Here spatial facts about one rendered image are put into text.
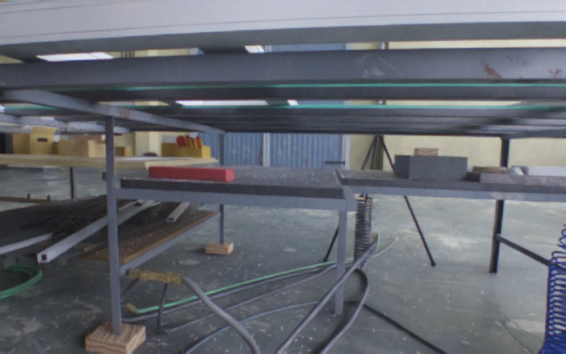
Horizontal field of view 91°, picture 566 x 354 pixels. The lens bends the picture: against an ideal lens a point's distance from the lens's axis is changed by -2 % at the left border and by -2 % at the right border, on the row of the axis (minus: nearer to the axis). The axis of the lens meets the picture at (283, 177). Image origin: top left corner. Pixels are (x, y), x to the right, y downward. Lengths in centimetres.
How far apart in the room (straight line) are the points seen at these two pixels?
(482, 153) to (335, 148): 329
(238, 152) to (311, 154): 183
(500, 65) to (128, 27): 56
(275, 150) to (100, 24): 660
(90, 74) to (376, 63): 50
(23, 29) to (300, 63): 47
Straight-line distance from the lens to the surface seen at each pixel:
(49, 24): 64
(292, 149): 700
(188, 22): 50
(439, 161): 135
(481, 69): 53
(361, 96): 73
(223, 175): 94
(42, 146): 236
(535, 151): 836
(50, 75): 71
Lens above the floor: 69
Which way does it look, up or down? 5 degrees down
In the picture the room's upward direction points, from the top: 1 degrees clockwise
